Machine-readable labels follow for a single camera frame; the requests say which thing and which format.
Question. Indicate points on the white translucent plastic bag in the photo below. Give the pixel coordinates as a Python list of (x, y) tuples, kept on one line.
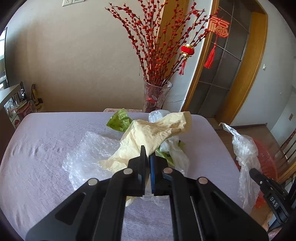
[(172, 150)]

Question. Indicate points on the yellow handled tool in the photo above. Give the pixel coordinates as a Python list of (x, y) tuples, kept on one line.
[(38, 101)]

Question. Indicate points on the clear bubble wrap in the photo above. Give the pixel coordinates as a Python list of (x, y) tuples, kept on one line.
[(86, 160)]

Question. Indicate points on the red lined trash basket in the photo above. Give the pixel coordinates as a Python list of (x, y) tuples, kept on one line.
[(267, 166)]

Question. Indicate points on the lilac tablecloth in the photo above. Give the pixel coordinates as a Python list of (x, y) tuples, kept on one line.
[(33, 181)]

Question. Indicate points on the red fu knot ornament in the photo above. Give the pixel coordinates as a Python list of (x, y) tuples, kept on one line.
[(219, 27)]

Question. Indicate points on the red berry branch bouquet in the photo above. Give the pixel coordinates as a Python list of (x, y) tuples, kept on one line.
[(159, 32)]

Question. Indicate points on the glass panel sliding door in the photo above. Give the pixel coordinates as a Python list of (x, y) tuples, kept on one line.
[(215, 83)]

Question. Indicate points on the red lantern ornament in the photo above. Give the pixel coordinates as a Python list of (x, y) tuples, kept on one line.
[(187, 51)]

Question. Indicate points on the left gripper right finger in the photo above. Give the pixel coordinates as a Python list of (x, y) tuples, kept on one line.
[(199, 209)]

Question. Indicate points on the green plastic bag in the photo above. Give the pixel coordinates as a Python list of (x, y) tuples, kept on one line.
[(120, 121)]

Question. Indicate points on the red white box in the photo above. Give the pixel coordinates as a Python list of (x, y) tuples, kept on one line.
[(21, 113)]

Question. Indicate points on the white wall outlet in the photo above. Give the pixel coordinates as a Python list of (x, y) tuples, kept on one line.
[(70, 2)]

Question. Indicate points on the wooden chair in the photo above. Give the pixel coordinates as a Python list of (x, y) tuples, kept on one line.
[(285, 159)]

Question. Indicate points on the clear glass vase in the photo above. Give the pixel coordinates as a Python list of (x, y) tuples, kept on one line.
[(155, 95)]

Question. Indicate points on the beige paper bag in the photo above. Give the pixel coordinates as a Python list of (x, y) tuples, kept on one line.
[(150, 135)]

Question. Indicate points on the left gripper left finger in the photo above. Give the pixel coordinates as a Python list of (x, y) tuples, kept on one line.
[(95, 211)]

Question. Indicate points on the clear plastic bag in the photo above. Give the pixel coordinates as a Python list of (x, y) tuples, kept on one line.
[(246, 153)]

